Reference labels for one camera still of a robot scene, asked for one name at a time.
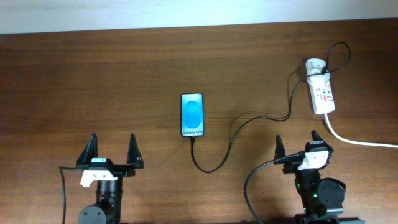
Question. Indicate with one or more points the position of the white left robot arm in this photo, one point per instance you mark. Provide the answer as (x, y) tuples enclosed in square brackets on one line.
[(107, 208)]

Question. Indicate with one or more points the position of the white power strip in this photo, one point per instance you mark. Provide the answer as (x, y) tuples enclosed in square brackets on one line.
[(321, 94)]

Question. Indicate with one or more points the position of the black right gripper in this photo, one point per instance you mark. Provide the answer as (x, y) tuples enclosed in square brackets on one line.
[(291, 165)]

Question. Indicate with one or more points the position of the white charger adapter plug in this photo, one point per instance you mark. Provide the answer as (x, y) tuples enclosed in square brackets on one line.
[(314, 67)]

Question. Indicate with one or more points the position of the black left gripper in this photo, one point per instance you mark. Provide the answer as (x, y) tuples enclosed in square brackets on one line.
[(133, 158)]

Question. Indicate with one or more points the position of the blue Galaxy smartphone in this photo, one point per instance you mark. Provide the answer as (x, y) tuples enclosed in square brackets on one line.
[(192, 116)]

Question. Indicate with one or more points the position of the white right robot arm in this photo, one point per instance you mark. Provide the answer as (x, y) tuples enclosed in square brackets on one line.
[(322, 198)]

